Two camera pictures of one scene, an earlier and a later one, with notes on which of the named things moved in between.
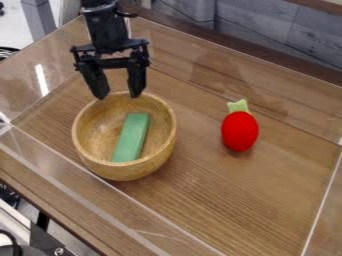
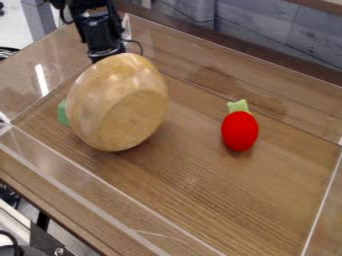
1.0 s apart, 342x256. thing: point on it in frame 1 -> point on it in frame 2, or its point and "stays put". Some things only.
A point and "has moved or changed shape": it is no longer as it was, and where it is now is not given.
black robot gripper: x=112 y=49 -> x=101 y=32
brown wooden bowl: x=124 y=135 has moved or changed shape
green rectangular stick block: x=131 y=137 -> x=63 y=111
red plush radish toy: x=239 y=130 stays put
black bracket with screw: x=45 y=242 stays put
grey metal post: x=39 y=17 stays put
